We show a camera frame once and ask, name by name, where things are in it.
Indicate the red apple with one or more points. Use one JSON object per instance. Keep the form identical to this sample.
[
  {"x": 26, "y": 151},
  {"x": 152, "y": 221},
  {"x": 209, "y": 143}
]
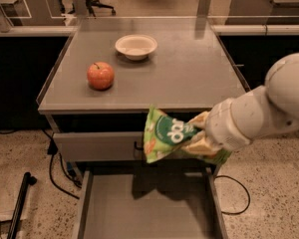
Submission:
[{"x": 100, "y": 76}]

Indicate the open grey middle drawer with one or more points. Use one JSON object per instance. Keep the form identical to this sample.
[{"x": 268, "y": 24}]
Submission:
[{"x": 137, "y": 202}]

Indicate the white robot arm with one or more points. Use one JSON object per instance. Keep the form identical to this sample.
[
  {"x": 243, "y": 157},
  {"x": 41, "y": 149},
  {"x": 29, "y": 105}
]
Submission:
[{"x": 272, "y": 108}]

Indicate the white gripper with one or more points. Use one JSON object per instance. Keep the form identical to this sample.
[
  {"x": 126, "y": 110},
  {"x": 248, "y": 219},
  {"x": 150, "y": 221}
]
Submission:
[{"x": 223, "y": 125}]

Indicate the grey metal drawer cabinet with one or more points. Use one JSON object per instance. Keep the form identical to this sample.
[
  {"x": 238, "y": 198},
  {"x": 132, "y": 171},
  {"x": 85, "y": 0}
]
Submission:
[{"x": 188, "y": 73}]

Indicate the clear acrylic barrier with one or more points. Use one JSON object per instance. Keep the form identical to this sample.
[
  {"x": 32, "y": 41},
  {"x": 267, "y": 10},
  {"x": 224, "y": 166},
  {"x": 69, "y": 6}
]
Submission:
[{"x": 45, "y": 16}]

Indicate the green rice chip bag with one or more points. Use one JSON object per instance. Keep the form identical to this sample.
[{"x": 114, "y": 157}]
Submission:
[{"x": 165, "y": 136}]

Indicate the black pole on floor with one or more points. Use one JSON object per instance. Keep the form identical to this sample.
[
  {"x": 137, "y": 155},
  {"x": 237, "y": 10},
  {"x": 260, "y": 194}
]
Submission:
[{"x": 28, "y": 180}]

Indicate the black drawer handle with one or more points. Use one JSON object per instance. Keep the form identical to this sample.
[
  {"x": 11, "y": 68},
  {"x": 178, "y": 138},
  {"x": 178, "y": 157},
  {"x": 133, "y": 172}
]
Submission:
[{"x": 139, "y": 148}]

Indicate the grey top drawer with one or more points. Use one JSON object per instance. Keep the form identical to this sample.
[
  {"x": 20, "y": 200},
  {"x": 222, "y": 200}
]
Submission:
[{"x": 99, "y": 146}]

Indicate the white paper bowl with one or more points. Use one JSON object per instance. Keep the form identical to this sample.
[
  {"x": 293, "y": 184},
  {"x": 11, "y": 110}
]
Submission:
[{"x": 136, "y": 47}]

